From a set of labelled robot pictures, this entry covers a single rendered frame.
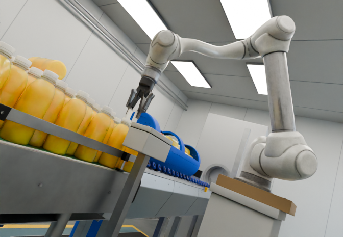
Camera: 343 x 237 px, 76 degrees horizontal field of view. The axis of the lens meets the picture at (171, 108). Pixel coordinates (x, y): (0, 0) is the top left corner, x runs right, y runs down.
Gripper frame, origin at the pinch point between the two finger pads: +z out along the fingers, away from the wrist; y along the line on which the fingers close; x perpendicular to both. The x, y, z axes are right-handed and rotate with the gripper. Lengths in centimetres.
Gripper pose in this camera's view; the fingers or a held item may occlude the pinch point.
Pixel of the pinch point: (131, 117)
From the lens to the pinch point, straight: 105.4
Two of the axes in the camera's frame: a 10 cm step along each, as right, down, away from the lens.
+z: -3.7, 9.0, -2.4
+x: -4.0, -3.9, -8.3
